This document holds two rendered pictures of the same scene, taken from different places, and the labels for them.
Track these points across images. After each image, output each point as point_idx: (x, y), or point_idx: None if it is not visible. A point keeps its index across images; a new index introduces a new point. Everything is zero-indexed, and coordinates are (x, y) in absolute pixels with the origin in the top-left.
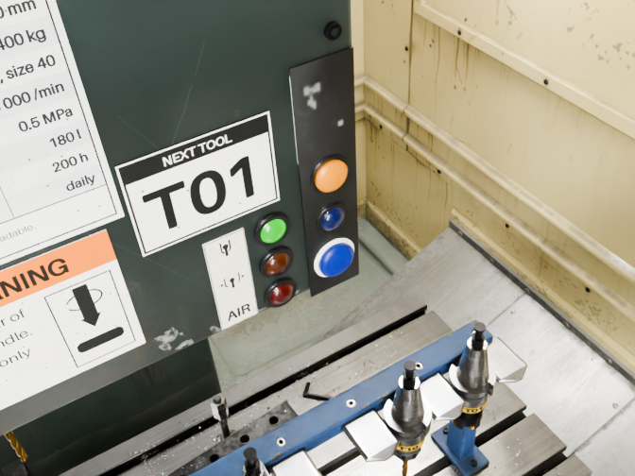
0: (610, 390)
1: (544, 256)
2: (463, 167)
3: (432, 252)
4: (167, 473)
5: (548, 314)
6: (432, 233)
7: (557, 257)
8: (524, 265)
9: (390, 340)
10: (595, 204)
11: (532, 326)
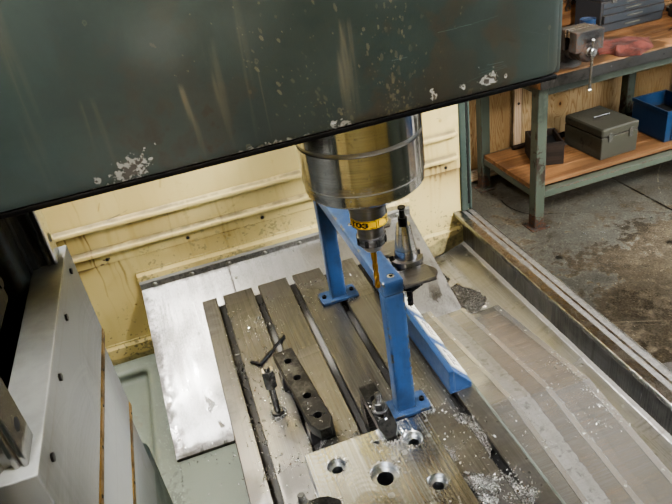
0: (316, 250)
1: (225, 228)
2: (128, 233)
3: (154, 308)
4: (294, 454)
5: (251, 259)
6: (126, 317)
7: (236, 215)
8: (215, 250)
9: (236, 317)
10: (237, 161)
11: (253, 271)
